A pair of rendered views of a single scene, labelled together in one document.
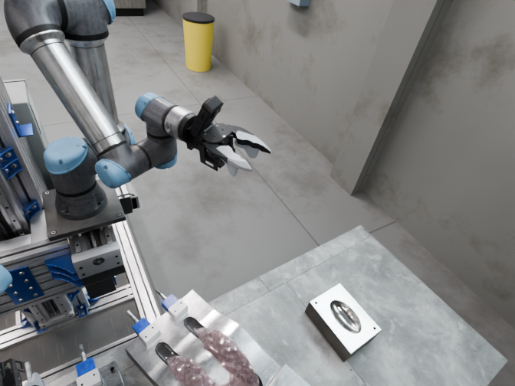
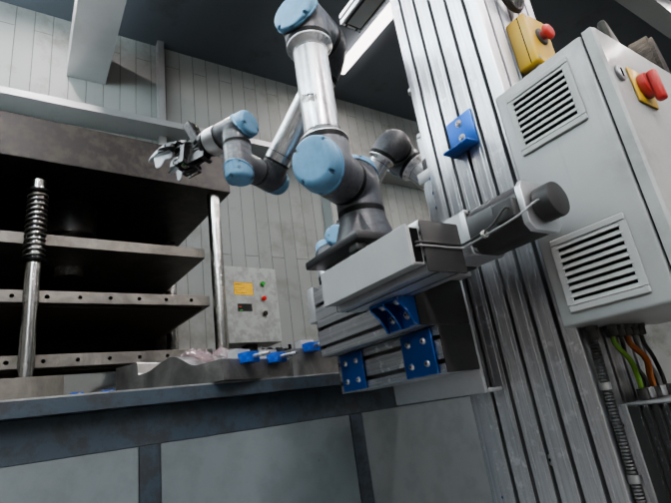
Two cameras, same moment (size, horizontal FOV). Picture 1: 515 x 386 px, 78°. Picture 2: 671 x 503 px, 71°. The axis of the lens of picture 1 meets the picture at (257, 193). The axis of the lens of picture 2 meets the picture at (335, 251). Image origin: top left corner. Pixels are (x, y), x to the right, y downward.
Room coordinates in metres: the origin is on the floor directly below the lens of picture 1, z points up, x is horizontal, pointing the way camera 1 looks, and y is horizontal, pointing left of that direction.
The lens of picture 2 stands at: (1.78, 0.52, 0.68)
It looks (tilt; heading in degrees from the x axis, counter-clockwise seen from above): 19 degrees up; 181
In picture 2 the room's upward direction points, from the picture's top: 8 degrees counter-clockwise
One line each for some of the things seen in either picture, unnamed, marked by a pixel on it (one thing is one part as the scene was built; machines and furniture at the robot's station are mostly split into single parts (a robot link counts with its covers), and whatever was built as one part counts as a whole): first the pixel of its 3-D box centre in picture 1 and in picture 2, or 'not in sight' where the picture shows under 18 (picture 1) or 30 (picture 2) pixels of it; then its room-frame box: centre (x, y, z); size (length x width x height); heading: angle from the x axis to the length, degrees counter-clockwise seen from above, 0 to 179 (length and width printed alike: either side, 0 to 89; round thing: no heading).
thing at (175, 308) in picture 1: (168, 302); (251, 356); (0.51, 0.23, 0.85); 0.13 x 0.05 x 0.05; 57
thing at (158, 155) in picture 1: (158, 148); (242, 165); (0.69, 0.28, 1.33); 0.11 x 0.08 x 0.11; 152
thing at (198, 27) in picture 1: (198, 43); not in sight; (4.54, 1.15, 0.33); 0.42 x 0.42 x 0.67
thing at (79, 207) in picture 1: (79, 192); (363, 231); (0.71, 0.57, 1.09); 0.15 x 0.15 x 0.10
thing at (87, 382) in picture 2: not in sight; (79, 402); (-0.23, -0.69, 0.87); 0.50 x 0.27 x 0.17; 40
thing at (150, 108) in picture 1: (159, 113); (236, 130); (0.70, 0.28, 1.43); 0.11 x 0.08 x 0.09; 62
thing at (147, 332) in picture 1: (140, 325); (279, 356); (0.42, 0.28, 0.85); 0.13 x 0.05 x 0.05; 57
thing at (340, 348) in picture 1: (341, 320); (24, 395); (0.56, -0.36, 0.83); 0.20 x 0.15 x 0.07; 40
